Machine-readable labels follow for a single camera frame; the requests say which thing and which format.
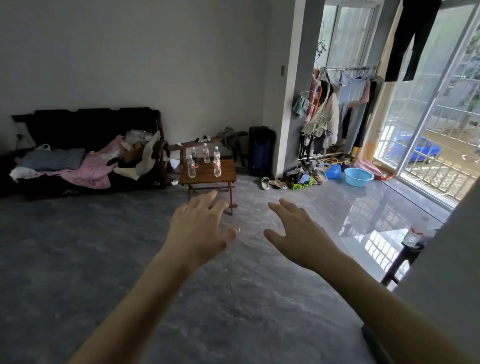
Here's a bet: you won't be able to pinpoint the person's right hand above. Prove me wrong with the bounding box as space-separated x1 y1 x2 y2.
263 197 344 273

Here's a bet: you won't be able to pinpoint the person's left hand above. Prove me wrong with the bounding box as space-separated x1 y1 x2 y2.
160 190 241 277

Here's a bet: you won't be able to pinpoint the person's right forearm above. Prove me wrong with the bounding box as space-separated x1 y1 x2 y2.
318 251 475 364

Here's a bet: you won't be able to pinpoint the person's left forearm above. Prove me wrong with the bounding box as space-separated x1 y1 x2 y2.
67 251 195 364

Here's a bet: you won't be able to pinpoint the small wooden table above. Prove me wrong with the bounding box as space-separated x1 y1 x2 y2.
179 159 238 217

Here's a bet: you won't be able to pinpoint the pile of mixed clothes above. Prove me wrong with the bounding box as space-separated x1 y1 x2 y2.
285 166 316 191

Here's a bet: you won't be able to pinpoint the light blue plastic basin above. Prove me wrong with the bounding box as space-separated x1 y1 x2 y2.
343 167 375 188

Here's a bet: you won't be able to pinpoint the cream cloth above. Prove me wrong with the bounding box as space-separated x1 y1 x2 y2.
113 130 162 182

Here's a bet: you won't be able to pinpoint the long wooden bench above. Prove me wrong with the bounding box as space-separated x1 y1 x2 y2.
167 130 250 174

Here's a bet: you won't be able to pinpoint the dark wooden stool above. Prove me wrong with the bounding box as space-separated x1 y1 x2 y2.
380 239 427 288

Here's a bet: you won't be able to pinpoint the pink plastic basin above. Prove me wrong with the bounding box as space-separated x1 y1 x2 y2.
353 158 395 182

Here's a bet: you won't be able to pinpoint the brown cardboard box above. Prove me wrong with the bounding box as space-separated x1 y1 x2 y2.
119 141 145 164

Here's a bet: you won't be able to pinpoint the grey green garment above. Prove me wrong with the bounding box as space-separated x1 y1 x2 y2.
216 126 241 151

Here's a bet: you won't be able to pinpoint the dark blue suitcase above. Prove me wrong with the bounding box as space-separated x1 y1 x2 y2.
247 125 277 178

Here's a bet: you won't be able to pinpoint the clear plastic bag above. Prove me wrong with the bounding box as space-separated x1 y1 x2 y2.
123 129 154 146

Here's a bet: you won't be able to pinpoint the pink cloth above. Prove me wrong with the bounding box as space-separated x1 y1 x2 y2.
44 134 125 190

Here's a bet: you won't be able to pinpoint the row of hanging clothes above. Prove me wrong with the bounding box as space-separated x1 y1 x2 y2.
299 69 385 160

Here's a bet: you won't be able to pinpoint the teal hanging cloth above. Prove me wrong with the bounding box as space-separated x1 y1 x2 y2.
292 94 311 119

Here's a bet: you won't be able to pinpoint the blue car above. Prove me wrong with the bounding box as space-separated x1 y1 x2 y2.
386 134 443 164

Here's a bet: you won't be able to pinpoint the dark wooden sofa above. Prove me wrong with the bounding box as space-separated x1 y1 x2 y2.
0 107 170 200

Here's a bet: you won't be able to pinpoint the grey cushion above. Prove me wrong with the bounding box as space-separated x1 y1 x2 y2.
14 148 86 172

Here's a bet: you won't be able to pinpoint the white cloth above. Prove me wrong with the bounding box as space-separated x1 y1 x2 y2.
8 166 45 183

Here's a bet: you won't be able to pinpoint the glass sliding door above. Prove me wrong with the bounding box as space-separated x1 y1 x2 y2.
374 0 480 211

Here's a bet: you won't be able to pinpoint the side glass window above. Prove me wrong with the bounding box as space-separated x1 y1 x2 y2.
318 0 380 68

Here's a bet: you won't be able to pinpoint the black hanging trousers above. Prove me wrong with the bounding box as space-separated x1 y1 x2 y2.
384 0 443 83

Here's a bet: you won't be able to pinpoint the metal clothes rail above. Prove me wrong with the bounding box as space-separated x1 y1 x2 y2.
324 64 380 74

